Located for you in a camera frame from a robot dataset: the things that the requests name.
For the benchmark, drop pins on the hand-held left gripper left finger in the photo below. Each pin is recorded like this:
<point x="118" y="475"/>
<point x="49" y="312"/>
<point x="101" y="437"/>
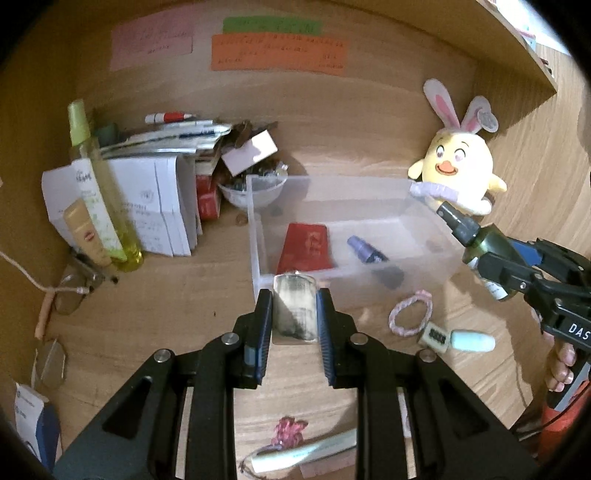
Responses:
<point x="264" y="332"/>

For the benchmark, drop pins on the small white cardboard box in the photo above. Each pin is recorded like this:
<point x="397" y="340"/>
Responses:
<point x="249" y="154"/>

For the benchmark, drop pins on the clear plastic piece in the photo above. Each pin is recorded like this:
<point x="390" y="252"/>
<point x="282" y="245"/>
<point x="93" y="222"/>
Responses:
<point x="50" y="364"/>

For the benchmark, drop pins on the wooden shelf board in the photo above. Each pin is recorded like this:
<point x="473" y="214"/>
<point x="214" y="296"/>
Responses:
<point x="508" y="37"/>

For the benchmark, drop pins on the cream mahjong tile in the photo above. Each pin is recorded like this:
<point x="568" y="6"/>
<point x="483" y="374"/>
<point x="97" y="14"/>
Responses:
<point x="434" y="337"/>

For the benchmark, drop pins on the white and teal tube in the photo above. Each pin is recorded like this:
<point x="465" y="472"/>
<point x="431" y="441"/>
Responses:
<point x="295" y="454"/>

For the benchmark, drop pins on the pink paper note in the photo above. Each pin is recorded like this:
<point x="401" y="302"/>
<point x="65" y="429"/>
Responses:
<point x="150" y="46"/>

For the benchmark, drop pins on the green paper note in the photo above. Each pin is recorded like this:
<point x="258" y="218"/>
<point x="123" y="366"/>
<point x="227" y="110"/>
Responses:
<point x="270" y="26"/>

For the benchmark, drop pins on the person's right hand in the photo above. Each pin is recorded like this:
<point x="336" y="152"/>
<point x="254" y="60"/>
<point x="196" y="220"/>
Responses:
<point x="561" y="364"/>

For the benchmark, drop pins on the white bowl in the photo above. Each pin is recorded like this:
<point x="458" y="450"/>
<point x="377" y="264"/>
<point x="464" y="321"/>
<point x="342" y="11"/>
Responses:
<point x="244" y="198"/>

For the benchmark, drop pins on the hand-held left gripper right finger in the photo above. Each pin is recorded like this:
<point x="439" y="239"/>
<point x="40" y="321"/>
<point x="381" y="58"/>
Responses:
<point x="323" y="337"/>

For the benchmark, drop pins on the red box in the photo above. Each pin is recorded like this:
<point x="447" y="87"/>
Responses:
<point x="207" y="198"/>

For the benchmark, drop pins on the pile of papers and packets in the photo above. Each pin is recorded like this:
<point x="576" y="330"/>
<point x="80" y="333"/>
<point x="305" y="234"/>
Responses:
<point x="171" y="138"/>

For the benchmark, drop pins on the pink hair clip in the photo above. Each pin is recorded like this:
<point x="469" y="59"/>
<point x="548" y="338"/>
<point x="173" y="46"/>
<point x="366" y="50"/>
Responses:
<point x="288" y="431"/>

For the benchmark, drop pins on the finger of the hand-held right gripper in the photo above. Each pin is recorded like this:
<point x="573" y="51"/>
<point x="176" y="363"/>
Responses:
<point x="524" y="251"/>
<point x="501" y="272"/>

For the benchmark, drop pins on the clear plastic storage bin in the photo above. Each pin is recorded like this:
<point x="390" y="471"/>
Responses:
<point x="369" y="184"/>

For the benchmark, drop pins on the dark green spray bottle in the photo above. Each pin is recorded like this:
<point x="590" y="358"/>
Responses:
<point x="489" y="240"/>

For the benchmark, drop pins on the red booklet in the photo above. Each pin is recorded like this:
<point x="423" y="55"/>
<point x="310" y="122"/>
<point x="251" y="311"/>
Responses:
<point x="304" y="247"/>

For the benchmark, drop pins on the orange paper note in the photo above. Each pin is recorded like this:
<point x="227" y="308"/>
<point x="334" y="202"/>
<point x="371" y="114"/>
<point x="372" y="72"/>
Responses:
<point x="277" y="55"/>

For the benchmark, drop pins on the clear glass jar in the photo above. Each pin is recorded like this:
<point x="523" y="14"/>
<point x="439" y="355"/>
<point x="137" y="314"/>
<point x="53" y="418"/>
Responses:
<point x="295" y="304"/>

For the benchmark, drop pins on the red and white marker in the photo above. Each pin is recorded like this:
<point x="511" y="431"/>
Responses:
<point x="171" y="117"/>

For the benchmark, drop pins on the tall yellow-green spray bottle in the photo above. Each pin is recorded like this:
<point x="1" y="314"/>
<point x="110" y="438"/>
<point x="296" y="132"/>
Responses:
<point x="79" y="127"/>

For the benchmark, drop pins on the yellow chick plush toy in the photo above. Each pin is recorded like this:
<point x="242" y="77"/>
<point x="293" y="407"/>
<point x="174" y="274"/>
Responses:
<point x="457" y="161"/>

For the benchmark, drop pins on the pile of small metal items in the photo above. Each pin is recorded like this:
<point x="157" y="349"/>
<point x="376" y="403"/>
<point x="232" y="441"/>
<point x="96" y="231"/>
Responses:
<point x="270" y="168"/>

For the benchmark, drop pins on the white printed paper stack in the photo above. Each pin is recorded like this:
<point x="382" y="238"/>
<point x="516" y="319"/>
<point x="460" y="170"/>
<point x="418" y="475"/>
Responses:
<point x="152" y="203"/>

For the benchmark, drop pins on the small beige tube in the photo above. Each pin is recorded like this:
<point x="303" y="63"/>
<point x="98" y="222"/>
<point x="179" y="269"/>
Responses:
<point x="85" y="233"/>

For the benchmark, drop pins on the light blue small tube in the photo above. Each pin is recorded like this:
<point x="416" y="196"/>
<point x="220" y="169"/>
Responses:
<point x="473" y="341"/>

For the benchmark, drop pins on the blue and white box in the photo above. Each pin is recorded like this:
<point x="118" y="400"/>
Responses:
<point x="37" y="429"/>

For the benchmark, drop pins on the small purple bottle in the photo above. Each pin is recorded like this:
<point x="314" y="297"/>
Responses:
<point x="362" y="249"/>

